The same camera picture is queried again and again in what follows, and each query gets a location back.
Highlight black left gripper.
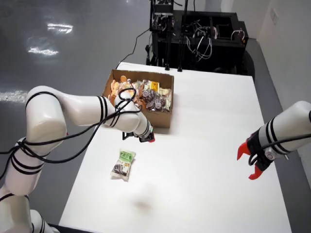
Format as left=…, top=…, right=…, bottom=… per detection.
left=138, top=132, right=156, bottom=144

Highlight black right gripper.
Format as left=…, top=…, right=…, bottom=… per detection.
left=237, top=132, right=275, bottom=181

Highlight green snack packet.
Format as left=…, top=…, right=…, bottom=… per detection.
left=110, top=148, right=137, bottom=182

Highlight brown cardboard box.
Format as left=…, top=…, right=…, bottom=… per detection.
left=101, top=69, right=175, bottom=129

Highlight black stand pole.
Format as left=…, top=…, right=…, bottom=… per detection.
left=177, top=0, right=190, bottom=73
left=165, top=14, right=171, bottom=71

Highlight black equipment cabinet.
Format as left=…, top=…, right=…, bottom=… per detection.
left=145, top=11, right=256, bottom=76

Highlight black electronics rack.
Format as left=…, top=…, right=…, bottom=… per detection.
left=150, top=0, right=174, bottom=32

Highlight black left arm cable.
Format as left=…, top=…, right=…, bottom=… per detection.
left=0, top=87, right=143, bottom=180

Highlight black floor cable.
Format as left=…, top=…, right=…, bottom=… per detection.
left=116, top=28, right=153, bottom=70

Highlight white cable bundle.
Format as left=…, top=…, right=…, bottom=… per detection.
left=186, top=21, right=213, bottom=60

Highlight white looped cable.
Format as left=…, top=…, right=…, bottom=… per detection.
left=230, top=28, right=245, bottom=41

